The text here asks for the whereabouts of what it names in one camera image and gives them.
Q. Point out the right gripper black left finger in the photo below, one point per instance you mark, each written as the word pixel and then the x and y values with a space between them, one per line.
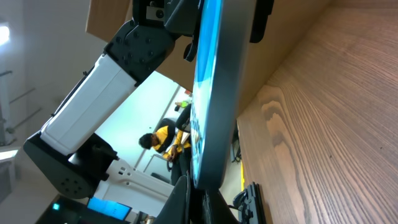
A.
pixel 177 206

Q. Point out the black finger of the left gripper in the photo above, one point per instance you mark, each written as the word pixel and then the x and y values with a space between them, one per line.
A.
pixel 262 11

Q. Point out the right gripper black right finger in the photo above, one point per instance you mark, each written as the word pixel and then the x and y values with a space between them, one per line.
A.
pixel 216 210

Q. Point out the blue Galaxy smartphone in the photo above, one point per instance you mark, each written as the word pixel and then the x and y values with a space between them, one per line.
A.
pixel 225 31

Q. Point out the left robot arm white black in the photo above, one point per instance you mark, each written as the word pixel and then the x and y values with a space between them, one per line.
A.
pixel 76 160

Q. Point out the blue lit monitor screen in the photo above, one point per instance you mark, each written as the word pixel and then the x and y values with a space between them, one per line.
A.
pixel 109 208

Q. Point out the seated person yellow shirt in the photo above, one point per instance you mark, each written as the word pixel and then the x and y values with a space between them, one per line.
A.
pixel 167 141

